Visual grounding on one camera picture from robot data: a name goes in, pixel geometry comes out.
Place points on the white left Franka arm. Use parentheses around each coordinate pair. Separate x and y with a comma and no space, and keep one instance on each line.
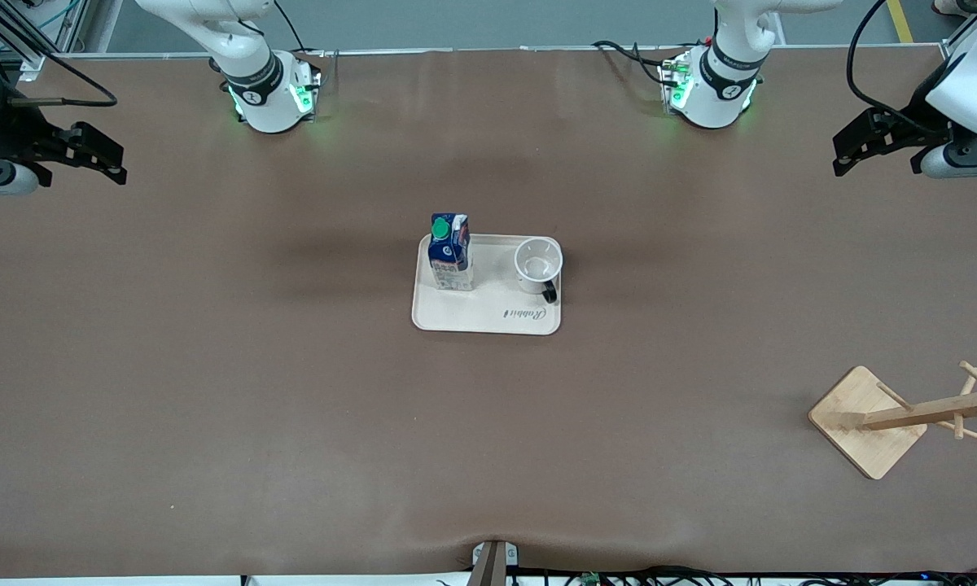
(720,98)

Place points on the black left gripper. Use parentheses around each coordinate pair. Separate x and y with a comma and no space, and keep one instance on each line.
(914,116)

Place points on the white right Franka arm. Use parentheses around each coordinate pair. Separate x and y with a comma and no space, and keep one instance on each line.
(252,106)

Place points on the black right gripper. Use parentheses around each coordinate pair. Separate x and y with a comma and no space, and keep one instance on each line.
(6,129)

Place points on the white tray with bunny print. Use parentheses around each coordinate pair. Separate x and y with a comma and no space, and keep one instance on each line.
(497,305)

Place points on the white shoe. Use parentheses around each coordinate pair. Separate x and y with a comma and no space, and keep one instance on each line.
(952,5)

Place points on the blue milk carton green cap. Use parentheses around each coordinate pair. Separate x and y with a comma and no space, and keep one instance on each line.
(449,260)

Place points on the wooden mug rack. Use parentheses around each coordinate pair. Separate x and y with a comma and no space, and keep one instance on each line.
(867,423)

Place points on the brown pole with grey brackets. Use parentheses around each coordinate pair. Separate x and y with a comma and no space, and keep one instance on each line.
(492,566)

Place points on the aluminium frame profile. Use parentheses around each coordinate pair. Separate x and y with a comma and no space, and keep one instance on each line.
(102,24)
(973,32)

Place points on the brown table mat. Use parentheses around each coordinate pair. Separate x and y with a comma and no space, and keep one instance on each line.
(293,448)

